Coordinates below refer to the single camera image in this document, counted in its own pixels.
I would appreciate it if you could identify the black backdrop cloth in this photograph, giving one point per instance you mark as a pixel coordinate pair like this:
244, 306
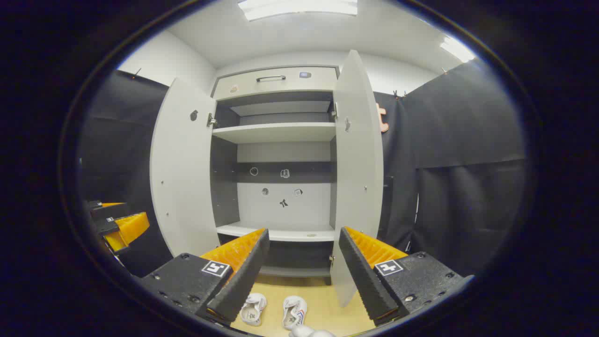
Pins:
468, 140
117, 150

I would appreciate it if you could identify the white cabinet door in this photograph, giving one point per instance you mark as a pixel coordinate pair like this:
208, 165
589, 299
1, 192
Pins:
182, 164
358, 154

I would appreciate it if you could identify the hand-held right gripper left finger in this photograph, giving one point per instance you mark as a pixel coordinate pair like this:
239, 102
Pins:
241, 276

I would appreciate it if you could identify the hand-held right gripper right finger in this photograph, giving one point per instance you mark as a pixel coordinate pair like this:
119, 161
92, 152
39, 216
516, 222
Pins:
365, 276

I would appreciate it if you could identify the white cabinet drawer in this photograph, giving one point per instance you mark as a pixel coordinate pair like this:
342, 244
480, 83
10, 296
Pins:
290, 86

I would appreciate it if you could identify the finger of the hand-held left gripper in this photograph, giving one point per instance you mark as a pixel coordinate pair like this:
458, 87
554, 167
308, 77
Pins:
110, 210
104, 228

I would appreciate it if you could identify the white shoe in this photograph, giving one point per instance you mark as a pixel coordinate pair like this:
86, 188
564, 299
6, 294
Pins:
252, 311
294, 313

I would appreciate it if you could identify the white shoe cabinet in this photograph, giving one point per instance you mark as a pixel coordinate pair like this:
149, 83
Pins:
281, 133

